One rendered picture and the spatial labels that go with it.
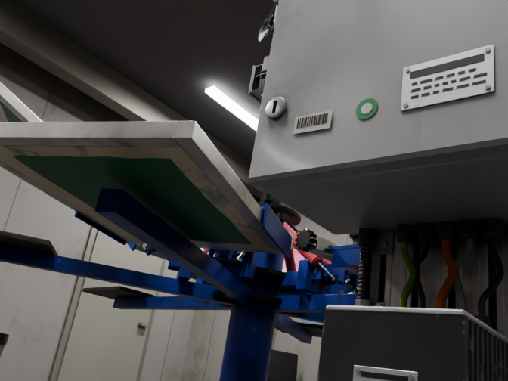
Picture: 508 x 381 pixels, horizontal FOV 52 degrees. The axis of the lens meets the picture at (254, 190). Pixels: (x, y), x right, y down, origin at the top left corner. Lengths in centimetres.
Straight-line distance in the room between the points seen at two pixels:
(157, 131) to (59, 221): 487
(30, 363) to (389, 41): 541
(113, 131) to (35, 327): 477
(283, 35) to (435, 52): 22
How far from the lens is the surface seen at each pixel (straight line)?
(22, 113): 225
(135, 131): 103
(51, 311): 581
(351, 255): 166
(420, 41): 57
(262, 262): 229
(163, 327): 673
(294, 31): 68
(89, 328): 601
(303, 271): 208
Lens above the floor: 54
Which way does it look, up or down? 21 degrees up
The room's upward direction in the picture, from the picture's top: 9 degrees clockwise
